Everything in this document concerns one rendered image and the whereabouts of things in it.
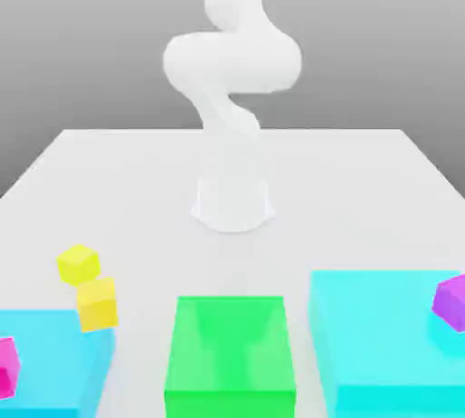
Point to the small lime yellow cube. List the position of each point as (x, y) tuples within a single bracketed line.
[(78, 264)]

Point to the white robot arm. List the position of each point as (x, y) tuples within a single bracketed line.
[(232, 61)]

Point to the small golden yellow cube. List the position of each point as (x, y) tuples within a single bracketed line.
[(97, 304)]

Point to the small pink cube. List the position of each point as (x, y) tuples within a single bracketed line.
[(6, 367)]

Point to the large sky blue box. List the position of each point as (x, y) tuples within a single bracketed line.
[(47, 360)]

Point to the small purple cube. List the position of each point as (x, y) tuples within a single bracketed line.
[(451, 303)]

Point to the large cyan box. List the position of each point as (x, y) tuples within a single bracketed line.
[(381, 330)]

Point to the large green box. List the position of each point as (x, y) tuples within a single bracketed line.
[(229, 352)]

